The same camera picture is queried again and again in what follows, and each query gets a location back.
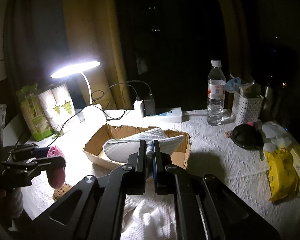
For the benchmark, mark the yellow curtain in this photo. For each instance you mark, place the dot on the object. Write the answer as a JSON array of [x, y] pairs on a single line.
[[93, 33]]

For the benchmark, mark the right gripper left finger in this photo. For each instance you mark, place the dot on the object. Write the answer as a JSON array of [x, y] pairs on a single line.
[[137, 176]]

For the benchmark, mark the white charger plug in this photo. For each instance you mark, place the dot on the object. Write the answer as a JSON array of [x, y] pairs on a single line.
[[139, 108]]

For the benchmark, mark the black power adapter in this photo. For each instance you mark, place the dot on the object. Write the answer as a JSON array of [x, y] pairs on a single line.
[[149, 106]]

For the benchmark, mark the white perforated basket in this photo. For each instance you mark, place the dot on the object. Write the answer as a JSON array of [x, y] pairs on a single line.
[[246, 110]]

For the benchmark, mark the white desk lamp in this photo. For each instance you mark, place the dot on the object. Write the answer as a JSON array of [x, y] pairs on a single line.
[[79, 85]]

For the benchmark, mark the green paper cup sleeve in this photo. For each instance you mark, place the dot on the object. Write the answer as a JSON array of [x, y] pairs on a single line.
[[33, 113]]

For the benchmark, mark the brown fuzzy plush toy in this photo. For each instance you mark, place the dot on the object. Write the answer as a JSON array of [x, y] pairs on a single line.
[[58, 193]]

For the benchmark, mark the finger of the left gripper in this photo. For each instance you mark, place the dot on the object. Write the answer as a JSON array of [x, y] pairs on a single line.
[[29, 151], [27, 170]]

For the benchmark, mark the pink knitted item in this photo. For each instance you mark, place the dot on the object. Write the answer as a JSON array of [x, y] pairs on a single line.
[[56, 175]]

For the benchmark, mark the yellow snack packet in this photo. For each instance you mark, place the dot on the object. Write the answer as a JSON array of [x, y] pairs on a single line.
[[283, 179]]

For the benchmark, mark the white embossed tablecloth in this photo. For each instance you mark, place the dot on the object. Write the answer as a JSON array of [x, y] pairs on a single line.
[[152, 217]]

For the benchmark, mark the open cardboard box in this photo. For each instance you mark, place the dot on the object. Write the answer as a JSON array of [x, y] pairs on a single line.
[[111, 146]]

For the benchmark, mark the clear water bottle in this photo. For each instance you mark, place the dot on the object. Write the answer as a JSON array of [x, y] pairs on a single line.
[[215, 93]]

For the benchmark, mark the white blue flat box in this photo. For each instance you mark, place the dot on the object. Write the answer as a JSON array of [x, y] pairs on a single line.
[[168, 115]]

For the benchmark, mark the white paper cup sleeve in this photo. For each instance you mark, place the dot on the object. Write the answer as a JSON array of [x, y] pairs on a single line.
[[58, 107]]

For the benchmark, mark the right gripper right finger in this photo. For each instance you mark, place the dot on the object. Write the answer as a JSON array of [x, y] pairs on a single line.
[[161, 177]]

